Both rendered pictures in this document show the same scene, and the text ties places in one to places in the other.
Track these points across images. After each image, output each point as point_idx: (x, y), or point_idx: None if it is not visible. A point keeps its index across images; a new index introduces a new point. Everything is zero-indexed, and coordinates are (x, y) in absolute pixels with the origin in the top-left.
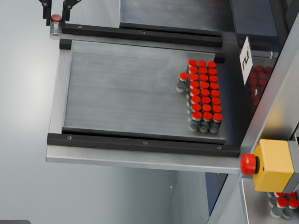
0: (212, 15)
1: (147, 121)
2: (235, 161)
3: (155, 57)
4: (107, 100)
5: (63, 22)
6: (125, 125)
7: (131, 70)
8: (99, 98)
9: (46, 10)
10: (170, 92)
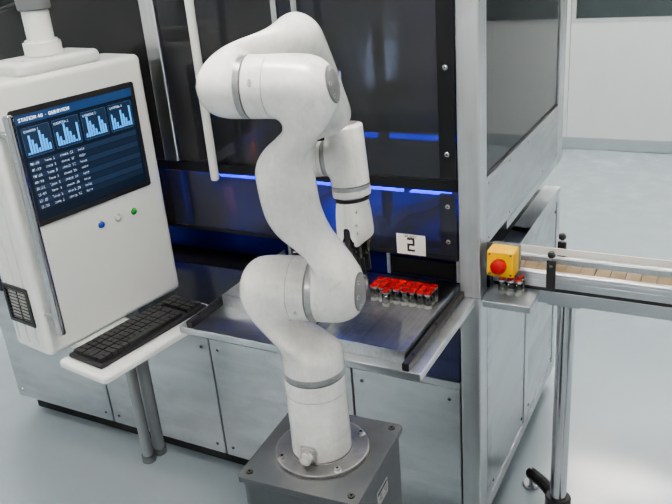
0: None
1: (410, 324)
2: (467, 299)
3: None
4: (377, 337)
5: (370, 263)
6: (408, 334)
7: (351, 321)
8: (373, 340)
9: (363, 259)
10: (386, 310)
